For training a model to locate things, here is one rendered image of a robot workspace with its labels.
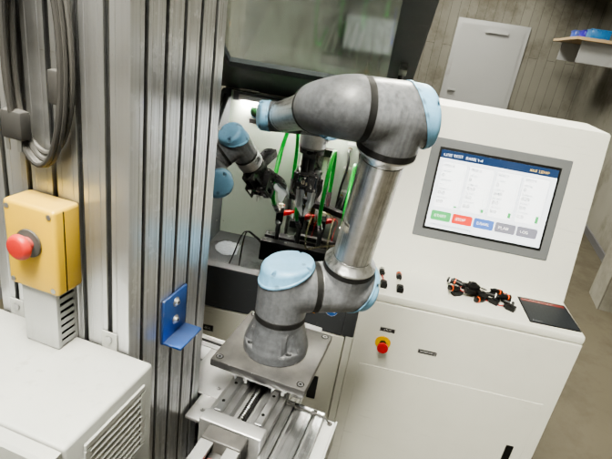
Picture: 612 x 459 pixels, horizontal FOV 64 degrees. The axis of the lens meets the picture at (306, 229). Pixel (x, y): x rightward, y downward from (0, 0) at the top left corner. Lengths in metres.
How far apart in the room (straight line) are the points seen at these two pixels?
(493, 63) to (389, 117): 8.24
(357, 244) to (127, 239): 0.47
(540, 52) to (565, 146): 7.33
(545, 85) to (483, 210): 7.47
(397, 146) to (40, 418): 0.67
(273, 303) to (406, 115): 0.47
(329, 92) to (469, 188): 1.03
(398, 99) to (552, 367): 1.18
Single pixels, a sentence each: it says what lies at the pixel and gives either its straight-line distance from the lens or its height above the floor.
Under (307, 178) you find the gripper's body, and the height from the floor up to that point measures 1.34.
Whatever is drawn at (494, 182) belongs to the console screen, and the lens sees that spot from 1.80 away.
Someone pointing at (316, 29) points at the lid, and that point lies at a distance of 1.54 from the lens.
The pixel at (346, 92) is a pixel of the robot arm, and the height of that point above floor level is 1.65.
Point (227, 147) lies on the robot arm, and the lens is 1.35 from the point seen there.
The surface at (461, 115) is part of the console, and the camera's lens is 1.78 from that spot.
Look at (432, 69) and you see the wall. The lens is 9.14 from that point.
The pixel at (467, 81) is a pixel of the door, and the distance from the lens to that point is 9.07.
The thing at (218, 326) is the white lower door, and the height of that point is 0.71.
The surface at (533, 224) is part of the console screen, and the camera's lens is 1.85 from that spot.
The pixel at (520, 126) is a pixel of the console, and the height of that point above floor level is 1.53.
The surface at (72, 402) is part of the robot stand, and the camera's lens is 0.76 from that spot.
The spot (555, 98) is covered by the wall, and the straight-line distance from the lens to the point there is 9.24.
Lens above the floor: 1.74
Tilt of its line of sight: 23 degrees down
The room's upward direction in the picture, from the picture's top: 9 degrees clockwise
